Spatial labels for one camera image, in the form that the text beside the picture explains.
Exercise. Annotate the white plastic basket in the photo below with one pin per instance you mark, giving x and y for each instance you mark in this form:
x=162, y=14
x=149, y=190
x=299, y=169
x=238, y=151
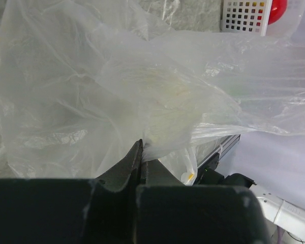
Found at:
x=248, y=17

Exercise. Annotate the bright red fake apple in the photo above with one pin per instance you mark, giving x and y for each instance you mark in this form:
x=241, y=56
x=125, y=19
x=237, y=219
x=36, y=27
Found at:
x=278, y=8

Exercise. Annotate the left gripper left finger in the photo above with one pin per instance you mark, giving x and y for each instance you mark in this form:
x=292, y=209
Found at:
x=124, y=176

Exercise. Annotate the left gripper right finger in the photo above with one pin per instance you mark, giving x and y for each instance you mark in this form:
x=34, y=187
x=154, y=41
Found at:
x=154, y=173

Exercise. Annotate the aluminium rail frame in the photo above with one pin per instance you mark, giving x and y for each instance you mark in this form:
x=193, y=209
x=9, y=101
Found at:
x=204, y=152

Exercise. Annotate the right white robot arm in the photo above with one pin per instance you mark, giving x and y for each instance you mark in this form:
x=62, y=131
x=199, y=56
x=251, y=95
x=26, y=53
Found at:
x=288, y=218

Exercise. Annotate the clear plastic bag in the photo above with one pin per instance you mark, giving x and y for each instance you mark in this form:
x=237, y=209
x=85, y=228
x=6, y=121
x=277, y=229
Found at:
x=81, y=81

